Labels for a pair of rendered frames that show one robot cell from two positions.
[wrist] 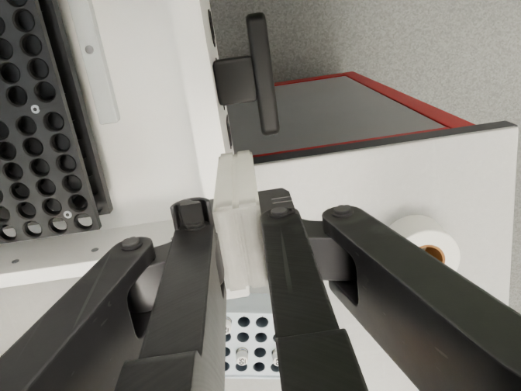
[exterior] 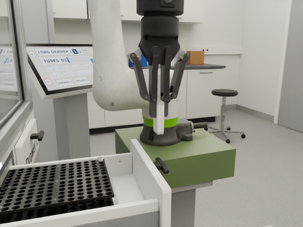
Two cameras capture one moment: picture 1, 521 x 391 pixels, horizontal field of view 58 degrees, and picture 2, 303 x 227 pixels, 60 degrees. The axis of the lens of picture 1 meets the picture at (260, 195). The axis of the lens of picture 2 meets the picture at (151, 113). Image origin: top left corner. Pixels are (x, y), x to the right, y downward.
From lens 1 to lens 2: 0.61 m
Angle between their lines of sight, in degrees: 96
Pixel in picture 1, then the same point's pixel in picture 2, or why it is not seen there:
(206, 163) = (149, 166)
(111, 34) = (117, 189)
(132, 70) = (122, 194)
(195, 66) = (144, 156)
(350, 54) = not seen: outside the picture
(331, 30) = not seen: outside the picture
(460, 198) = not seen: outside the picture
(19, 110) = (95, 175)
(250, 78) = (158, 163)
